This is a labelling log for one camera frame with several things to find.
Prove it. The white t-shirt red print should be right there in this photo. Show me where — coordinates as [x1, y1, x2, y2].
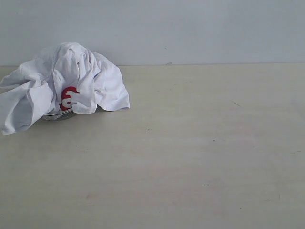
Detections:
[0, 42, 130, 135]

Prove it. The metal wire mesh basket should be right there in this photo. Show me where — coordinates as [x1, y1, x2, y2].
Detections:
[42, 104, 98, 122]

